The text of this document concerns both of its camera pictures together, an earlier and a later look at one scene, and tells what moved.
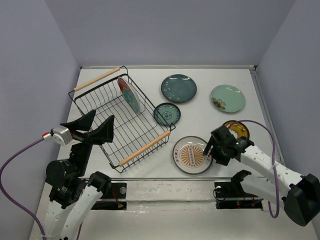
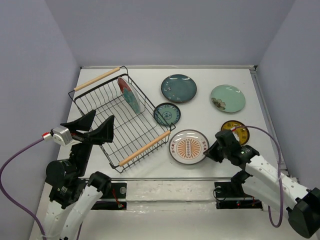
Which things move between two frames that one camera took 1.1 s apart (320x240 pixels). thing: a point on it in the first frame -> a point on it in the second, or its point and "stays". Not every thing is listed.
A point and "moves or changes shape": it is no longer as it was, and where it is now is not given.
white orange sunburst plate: [188, 155] moves or changes shape
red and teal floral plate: [130, 94] stays
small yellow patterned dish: [237, 128] stays
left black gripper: [100, 134] stays
